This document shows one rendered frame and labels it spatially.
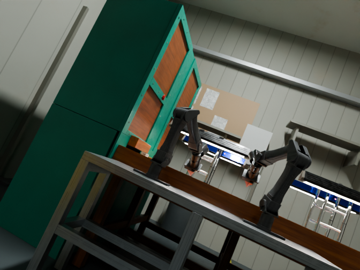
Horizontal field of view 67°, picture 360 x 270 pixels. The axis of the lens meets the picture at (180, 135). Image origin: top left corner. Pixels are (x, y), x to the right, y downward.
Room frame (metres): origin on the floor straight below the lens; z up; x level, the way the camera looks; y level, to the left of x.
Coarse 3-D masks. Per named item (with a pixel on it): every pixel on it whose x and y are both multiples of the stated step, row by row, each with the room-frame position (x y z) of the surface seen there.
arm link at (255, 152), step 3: (255, 150) 1.56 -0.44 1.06; (249, 153) 1.59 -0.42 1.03; (252, 153) 1.56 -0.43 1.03; (255, 153) 1.55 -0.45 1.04; (258, 153) 1.47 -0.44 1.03; (249, 156) 1.58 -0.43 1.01; (252, 156) 1.55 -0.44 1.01; (255, 156) 1.50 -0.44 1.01; (258, 156) 1.46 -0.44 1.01; (261, 156) 1.45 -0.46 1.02; (249, 159) 1.58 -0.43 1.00; (255, 159) 1.49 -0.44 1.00; (258, 159) 1.46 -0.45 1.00; (258, 162) 1.48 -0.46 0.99; (261, 165) 1.49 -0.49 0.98; (264, 165) 1.50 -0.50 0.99
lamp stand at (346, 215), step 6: (342, 186) 1.69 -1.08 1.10; (324, 204) 1.86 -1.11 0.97; (348, 204) 1.83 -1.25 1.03; (324, 210) 1.85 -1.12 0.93; (336, 210) 1.84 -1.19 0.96; (348, 210) 1.82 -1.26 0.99; (318, 216) 1.86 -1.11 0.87; (348, 216) 1.82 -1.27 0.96; (318, 222) 1.85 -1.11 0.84; (342, 222) 1.82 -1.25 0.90; (330, 228) 1.84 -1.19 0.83; (336, 228) 1.83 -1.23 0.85; (342, 228) 1.82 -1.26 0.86; (342, 234) 1.82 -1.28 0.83; (336, 240) 1.82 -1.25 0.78
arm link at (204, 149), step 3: (204, 144) 1.68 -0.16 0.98; (198, 147) 1.59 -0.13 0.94; (201, 147) 1.61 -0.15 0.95; (204, 147) 1.67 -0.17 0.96; (207, 147) 1.69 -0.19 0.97; (192, 150) 1.64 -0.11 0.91; (195, 150) 1.63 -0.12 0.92; (198, 150) 1.60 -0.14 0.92; (201, 150) 1.62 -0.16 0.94; (204, 150) 1.67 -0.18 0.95; (207, 150) 1.69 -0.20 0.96; (204, 153) 1.67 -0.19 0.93; (201, 156) 1.69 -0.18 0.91
